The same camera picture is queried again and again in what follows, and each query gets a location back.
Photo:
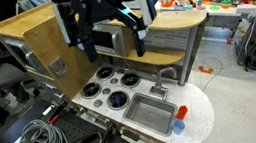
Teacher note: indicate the red small cup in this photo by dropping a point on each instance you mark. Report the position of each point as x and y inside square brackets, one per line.
[181, 112]

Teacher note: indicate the steel toy sink basin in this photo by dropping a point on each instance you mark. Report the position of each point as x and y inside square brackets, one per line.
[149, 114]

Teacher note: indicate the grey toy microwave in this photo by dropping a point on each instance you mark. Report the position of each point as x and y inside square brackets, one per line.
[113, 39]

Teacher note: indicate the grey round stove knob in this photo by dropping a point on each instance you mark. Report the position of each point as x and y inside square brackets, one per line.
[106, 91]
[113, 81]
[120, 71]
[97, 103]

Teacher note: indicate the black round stove burner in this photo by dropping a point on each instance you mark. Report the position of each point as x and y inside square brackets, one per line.
[105, 73]
[130, 80]
[119, 105]
[91, 90]

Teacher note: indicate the short wooden shelf board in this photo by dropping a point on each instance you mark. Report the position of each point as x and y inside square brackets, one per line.
[159, 57]

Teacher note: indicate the grey tile backsplash panel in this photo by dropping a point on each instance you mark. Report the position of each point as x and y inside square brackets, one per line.
[167, 39]

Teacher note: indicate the grey toy faucet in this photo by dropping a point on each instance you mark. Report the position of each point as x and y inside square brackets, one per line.
[160, 83]

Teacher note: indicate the wooden toy kitchen cabinet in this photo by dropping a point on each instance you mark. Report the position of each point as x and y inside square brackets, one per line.
[46, 42]

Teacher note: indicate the grey oven door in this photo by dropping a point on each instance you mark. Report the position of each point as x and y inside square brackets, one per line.
[28, 57]

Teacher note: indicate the black perforated board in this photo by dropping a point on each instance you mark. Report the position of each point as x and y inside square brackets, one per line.
[75, 129]

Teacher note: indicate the green plate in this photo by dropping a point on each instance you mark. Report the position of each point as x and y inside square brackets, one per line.
[214, 8]

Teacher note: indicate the blue plastic cup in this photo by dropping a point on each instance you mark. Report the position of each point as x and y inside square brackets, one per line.
[178, 126]

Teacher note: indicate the toy kitchen playset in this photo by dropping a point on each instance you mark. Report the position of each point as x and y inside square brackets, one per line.
[198, 115]

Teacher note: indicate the grey support post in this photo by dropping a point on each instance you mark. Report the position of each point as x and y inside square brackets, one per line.
[186, 56]

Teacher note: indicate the orange floor bracket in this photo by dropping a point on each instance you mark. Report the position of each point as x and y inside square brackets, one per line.
[206, 69]

